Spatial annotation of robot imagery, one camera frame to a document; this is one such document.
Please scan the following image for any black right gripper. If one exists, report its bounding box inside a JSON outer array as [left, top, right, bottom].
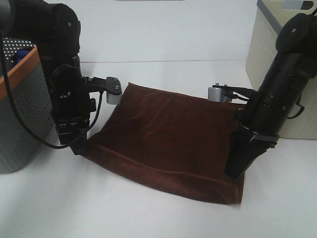
[[224, 125, 279, 180]]

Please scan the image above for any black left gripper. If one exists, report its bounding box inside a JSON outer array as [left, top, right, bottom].
[[53, 85, 97, 155]]

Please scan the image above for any brown towel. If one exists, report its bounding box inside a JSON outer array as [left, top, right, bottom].
[[84, 83, 244, 205]]

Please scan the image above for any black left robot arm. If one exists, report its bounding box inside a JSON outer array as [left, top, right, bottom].
[[0, 0, 96, 155]]

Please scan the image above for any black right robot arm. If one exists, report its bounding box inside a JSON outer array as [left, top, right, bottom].
[[224, 12, 317, 179]]

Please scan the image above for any blue towel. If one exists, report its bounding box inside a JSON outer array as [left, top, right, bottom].
[[12, 50, 30, 66]]

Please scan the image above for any cream storage bin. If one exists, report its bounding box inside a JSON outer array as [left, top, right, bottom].
[[246, 0, 317, 139]]

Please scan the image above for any grey orange laundry basket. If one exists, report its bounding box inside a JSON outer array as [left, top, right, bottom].
[[0, 38, 53, 174]]

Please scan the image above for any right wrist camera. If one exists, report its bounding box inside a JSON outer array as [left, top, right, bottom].
[[208, 83, 255, 103]]

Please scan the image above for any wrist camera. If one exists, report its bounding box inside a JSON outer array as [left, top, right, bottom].
[[84, 76, 122, 105], [208, 83, 255, 103]]

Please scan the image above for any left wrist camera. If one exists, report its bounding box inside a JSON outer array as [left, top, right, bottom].
[[84, 76, 122, 105]]

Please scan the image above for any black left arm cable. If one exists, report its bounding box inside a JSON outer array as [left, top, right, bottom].
[[0, 34, 104, 150]]

